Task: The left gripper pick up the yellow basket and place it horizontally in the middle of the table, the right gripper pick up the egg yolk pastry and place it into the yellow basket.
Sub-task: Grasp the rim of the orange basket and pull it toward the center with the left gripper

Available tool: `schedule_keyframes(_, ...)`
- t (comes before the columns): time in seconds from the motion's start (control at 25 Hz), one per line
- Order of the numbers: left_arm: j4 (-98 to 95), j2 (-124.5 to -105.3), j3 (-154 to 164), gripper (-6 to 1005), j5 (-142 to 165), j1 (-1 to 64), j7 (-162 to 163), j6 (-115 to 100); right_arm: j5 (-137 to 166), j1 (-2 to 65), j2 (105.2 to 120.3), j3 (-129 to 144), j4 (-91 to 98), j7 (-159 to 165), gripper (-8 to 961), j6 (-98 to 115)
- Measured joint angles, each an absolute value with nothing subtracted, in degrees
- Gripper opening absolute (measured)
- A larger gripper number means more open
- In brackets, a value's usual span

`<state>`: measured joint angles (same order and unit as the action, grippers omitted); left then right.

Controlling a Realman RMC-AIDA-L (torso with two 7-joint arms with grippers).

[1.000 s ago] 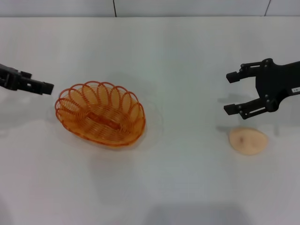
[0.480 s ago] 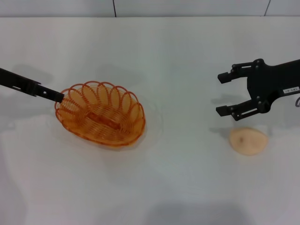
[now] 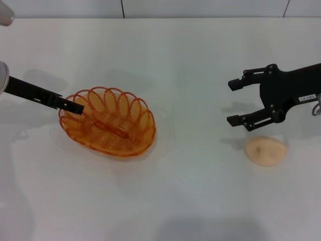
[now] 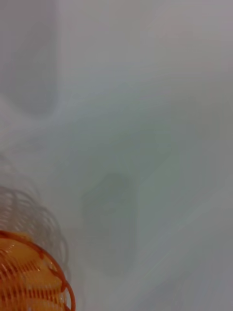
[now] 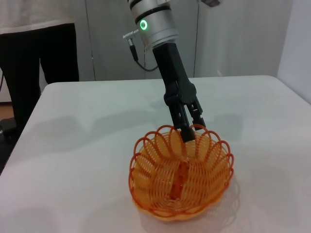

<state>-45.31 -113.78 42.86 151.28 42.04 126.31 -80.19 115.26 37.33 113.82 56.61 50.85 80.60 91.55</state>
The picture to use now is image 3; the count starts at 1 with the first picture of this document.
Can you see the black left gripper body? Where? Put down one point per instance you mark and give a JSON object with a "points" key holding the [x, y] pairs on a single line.
{"points": [[27, 90]]}

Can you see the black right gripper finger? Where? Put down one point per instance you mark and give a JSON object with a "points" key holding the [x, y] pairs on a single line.
{"points": [[235, 120], [237, 84]]}

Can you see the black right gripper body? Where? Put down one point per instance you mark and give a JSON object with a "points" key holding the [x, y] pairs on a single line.
{"points": [[283, 88]]}

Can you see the pale round bread bun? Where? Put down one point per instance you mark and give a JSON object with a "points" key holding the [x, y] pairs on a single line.
{"points": [[265, 151]]}

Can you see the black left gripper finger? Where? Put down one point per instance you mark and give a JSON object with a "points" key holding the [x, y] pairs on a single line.
{"points": [[72, 107]]}

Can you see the orange woven plastic basket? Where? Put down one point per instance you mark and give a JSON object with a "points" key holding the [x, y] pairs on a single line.
{"points": [[113, 140]]}

